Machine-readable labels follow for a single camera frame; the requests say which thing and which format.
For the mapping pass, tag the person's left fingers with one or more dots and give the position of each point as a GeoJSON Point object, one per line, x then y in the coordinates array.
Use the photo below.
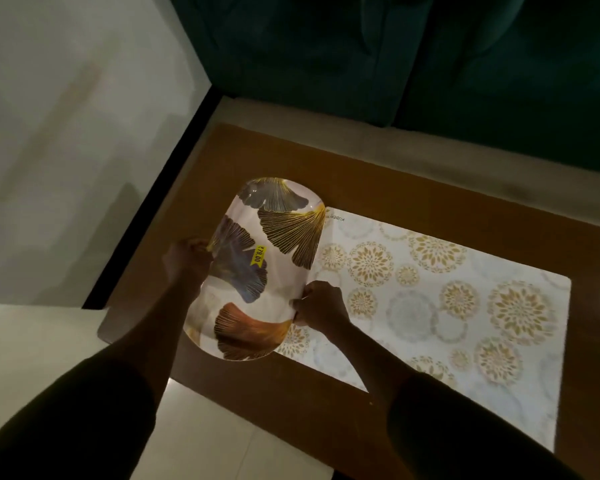
{"type": "Point", "coordinates": [200, 244]}

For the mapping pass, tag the person's right hand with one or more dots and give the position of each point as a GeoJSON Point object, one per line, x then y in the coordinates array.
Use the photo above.
{"type": "Point", "coordinates": [322, 309]}

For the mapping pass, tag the dark green sofa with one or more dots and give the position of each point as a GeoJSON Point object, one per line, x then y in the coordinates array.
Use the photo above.
{"type": "Point", "coordinates": [410, 64]}

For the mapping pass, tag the person's left hand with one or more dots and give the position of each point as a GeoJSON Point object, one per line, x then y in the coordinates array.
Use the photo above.
{"type": "Point", "coordinates": [185, 264]}

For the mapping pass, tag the brown wooden table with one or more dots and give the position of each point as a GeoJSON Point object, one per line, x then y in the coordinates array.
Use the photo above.
{"type": "Point", "coordinates": [430, 204]}

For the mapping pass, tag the person's left forearm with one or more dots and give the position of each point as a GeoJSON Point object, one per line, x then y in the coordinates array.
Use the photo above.
{"type": "Point", "coordinates": [105, 374]}

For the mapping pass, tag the white leaf-patterned serving tray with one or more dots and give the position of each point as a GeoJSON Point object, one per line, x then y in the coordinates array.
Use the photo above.
{"type": "Point", "coordinates": [260, 264]}

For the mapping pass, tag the yellow sticker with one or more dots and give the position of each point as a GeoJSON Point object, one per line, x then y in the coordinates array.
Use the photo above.
{"type": "Point", "coordinates": [258, 255]}

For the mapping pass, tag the person's right forearm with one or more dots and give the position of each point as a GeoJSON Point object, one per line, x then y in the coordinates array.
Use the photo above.
{"type": "Point", "coordinates": [430, 414]}

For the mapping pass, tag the person's right fingers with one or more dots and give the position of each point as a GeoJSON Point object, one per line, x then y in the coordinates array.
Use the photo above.
{"type": "Point", "coordinates": [302, 307]}

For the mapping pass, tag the white floral placemat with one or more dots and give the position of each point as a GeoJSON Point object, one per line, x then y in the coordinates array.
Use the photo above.
{"type": "Point", "coordinates": [445, 314]}

